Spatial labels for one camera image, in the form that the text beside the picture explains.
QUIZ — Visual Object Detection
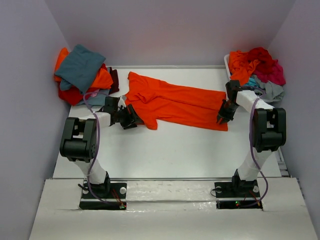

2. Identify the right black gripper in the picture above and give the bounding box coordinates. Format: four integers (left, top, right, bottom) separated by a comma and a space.
217, 99, 240, 125

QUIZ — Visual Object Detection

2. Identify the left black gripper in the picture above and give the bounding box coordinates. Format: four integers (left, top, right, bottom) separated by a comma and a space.
114, 104, 143, 130

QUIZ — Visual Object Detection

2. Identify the orange t shirt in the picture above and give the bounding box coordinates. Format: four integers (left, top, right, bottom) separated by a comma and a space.
125, 71, 228, 132
54, 47, 113, 89

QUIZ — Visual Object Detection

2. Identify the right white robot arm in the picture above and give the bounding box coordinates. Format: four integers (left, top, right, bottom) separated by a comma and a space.
214, 80, 287, 198

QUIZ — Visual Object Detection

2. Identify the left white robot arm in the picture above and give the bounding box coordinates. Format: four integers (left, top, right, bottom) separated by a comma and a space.
59, 96, 144, 199

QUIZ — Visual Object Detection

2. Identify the dark maroon t shirt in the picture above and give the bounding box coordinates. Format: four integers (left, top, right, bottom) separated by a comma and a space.
107, 67, 120, 95

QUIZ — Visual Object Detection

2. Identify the grey-blue bottom t shirt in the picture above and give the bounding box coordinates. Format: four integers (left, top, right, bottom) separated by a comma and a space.
85, 89, 110, 106

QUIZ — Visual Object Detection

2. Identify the cyan crumpled t shirt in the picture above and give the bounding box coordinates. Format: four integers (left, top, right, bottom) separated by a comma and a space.
246, 77, 259, 87

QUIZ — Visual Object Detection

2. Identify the pink folded t shirt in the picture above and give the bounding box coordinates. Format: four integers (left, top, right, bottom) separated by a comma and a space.
90, 90, 99, 98

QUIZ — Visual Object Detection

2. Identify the orange folded t shirt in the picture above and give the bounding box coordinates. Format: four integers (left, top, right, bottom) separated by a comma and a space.
54, 47, 113, 89

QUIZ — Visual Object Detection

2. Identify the grey crumpled t shirt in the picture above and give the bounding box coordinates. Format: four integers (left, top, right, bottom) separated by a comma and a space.
251, 75, 285, 103

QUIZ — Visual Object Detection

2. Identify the white laundry basket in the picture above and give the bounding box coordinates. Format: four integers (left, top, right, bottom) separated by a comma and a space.
223, 53, 282, 105

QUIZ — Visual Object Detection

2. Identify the red folded t shirt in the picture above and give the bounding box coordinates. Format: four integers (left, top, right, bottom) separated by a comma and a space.
58, 87, 83, 106

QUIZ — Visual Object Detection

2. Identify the magenta crumpled t shirt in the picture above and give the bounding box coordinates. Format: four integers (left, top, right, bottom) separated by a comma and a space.
253, 61, 286, 86

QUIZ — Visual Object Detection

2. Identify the red crumpled t shirt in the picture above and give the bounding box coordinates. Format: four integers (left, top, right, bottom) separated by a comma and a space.
247, 47, 276, 74

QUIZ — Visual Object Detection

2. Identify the teal folded t shirt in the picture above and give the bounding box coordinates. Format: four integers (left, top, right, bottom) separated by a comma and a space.
54, 44, 106, 94

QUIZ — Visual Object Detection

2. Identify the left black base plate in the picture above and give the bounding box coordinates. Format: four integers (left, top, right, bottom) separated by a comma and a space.
78, 180, 127, 211

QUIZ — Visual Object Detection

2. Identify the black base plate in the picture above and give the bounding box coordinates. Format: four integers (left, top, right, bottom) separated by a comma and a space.
210, 180, 263, 210
78, 180, 127, 211

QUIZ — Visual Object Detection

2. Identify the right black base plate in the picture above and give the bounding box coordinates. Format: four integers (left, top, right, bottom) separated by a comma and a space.
210, 180, 263, 210

